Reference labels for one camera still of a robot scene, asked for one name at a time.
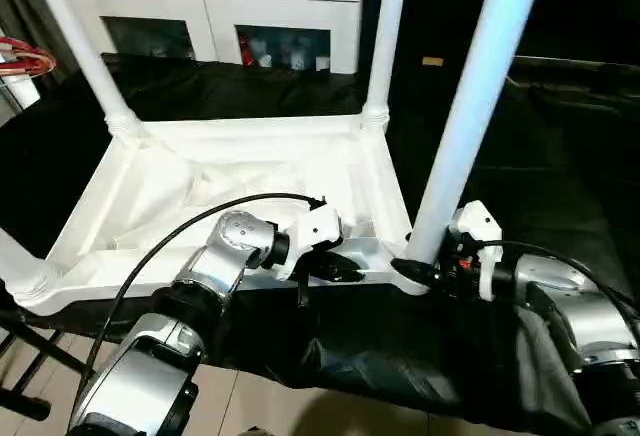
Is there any white plastic table top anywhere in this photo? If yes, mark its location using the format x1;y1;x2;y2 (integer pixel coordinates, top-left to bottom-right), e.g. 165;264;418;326
0;114;429;315

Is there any white plastic table leg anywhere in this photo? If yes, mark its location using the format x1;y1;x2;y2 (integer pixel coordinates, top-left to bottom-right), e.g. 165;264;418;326
404;0;551;269
360;0;411;133
22;0;147;139
0;228;61;305

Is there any black plastic table mat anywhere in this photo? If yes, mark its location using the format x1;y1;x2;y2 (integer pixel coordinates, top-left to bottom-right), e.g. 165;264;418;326
0;51;640;435

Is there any black metal stand leg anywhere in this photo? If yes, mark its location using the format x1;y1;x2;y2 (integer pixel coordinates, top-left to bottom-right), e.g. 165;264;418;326
0;306;93;423

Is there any white glass-door cabinet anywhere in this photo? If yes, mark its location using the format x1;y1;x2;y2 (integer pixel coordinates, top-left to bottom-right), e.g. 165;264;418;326
66;0;373;75

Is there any red wire bundle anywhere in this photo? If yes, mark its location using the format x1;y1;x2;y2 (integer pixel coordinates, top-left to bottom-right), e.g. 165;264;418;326
0;36;58;81

